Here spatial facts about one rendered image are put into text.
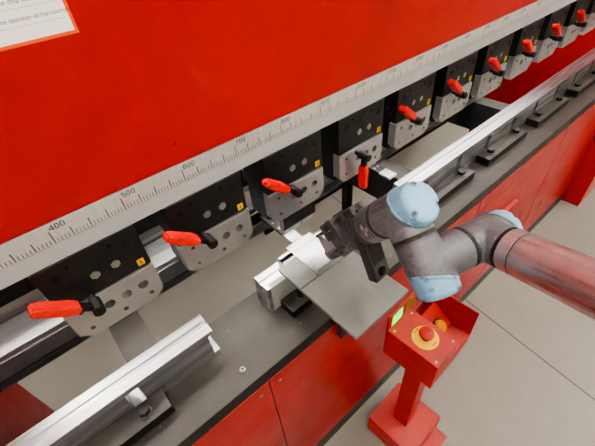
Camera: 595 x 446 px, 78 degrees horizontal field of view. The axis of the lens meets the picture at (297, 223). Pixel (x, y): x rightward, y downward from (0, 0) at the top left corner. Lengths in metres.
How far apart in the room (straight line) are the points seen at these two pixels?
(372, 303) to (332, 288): 0.10
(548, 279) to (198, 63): 0.58
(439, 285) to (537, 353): 1.56
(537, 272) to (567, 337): 1.66
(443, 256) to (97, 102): 0.53
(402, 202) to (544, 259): 0.21
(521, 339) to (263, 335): 1.49
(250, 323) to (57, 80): 0.71
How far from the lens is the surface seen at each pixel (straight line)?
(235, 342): 0.98
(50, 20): 0.52
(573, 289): 0.61
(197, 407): 0.94
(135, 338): 1.08
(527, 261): 0.64
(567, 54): 2.77
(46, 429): 0.95
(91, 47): 0.53
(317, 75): 0.72
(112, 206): 0.60
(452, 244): 0.64
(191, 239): 0.63
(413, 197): 0.60
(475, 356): 2.04
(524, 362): 2.11
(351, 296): 0.87
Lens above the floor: 1.70
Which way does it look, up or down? 42 degrees down
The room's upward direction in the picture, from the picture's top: 6 degrees counter-clockwise
